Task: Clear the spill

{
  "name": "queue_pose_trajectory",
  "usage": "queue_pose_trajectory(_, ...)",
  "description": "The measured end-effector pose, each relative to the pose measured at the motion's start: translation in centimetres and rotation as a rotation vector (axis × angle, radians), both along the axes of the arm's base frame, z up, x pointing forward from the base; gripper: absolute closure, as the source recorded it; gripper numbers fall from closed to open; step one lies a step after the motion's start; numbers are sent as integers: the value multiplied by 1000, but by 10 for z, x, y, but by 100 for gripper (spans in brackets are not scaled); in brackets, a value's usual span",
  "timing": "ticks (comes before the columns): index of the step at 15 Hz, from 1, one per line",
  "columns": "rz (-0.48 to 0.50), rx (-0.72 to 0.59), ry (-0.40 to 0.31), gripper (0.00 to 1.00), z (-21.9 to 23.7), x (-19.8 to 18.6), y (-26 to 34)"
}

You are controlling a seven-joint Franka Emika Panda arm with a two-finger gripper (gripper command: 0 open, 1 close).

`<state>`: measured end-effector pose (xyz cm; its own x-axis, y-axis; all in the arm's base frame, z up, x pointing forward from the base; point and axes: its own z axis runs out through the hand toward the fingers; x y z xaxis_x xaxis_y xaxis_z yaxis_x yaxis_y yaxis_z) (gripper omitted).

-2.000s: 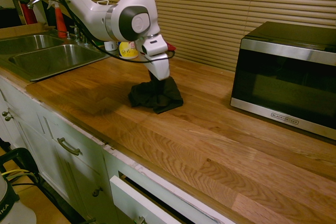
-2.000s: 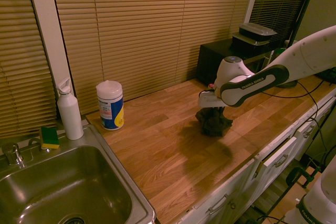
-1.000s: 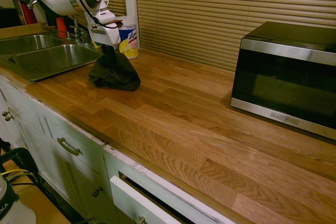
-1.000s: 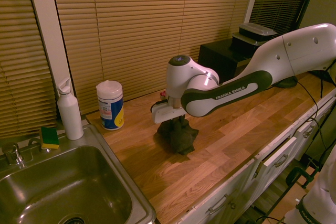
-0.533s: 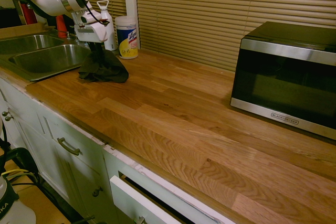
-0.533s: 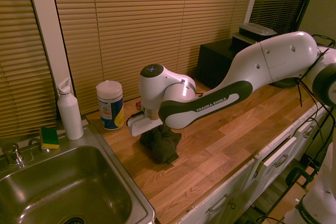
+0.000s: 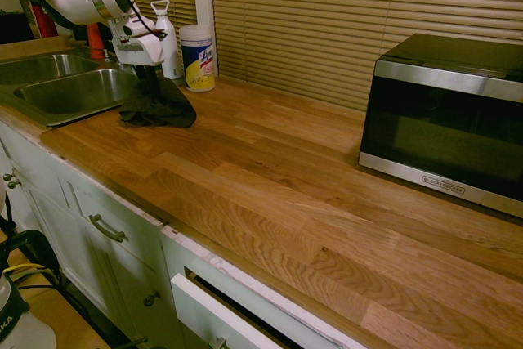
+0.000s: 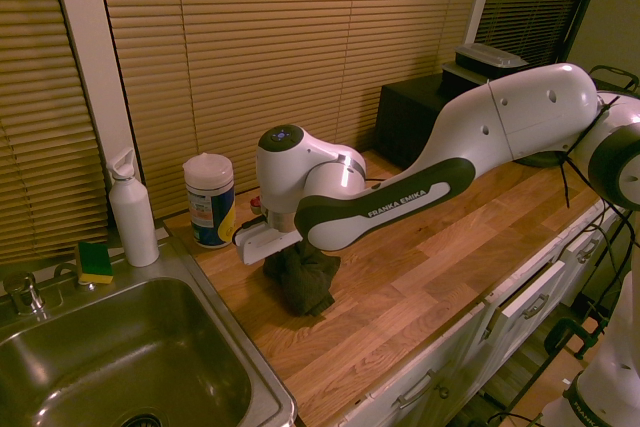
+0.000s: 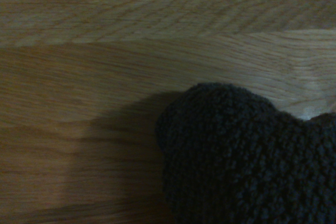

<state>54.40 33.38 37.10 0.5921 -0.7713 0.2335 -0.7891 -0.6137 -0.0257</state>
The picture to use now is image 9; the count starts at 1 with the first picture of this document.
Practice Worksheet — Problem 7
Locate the dark grey cloth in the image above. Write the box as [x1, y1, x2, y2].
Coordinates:
[155, 82, 336, 224]

